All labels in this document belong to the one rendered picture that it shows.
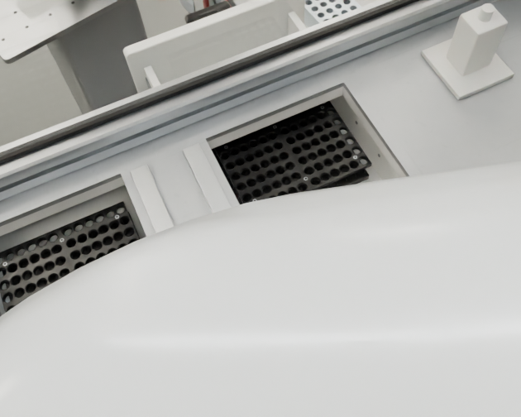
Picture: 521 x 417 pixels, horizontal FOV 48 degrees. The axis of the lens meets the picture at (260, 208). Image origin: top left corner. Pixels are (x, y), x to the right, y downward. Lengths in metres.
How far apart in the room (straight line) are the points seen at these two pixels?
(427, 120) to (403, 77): 0.07
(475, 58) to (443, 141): 0.11
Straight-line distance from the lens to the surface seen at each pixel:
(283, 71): 0.77
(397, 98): 0.79
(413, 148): 0.75
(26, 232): 0.88
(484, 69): 0.84
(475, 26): 0.78
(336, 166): 0.77
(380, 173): 0.84
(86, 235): 0.77
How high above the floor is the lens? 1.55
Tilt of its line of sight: 62 degrees down
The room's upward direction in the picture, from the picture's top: 6 degrees counter-clockwise
